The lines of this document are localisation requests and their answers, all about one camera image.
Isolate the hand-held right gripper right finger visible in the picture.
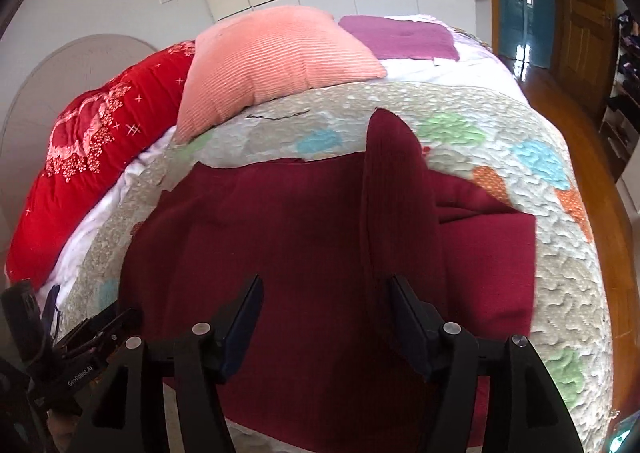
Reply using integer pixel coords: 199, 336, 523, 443
387, 274, 586, 453

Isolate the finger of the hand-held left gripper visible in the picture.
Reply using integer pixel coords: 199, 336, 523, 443
65, 309, 143, 359
52, 304, 125, 349

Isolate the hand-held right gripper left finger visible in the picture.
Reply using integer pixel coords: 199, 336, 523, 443
75, 274, 264, 453

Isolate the dark red knit sweater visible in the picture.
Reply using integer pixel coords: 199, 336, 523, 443
120, 108, 537, 453

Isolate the rack of dark clothes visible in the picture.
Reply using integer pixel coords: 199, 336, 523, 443
600, 8, 640, 178

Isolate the white bed sheet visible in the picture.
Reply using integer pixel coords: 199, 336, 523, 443
37, 125, 176, 296

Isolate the red floral duvet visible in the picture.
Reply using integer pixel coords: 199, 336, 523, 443
5, 40, 197, 286

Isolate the patchwork quilted bedspread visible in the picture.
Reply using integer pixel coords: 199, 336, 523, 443
50, 80, 616, 453

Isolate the iridescent shiny bag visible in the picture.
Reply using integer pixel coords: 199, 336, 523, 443
605, 413, 640, 453

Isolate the grey arched headboard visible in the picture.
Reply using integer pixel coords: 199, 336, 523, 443
0, 34, 157, 234

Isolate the pink ribbed pillow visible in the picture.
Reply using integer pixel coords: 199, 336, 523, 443
176, 6, 388, 144

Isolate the purple cushion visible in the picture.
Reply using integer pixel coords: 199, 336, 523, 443
338, 15, 460, 61

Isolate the brown wooden door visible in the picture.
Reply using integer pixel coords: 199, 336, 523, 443
550, 0, 618, 121

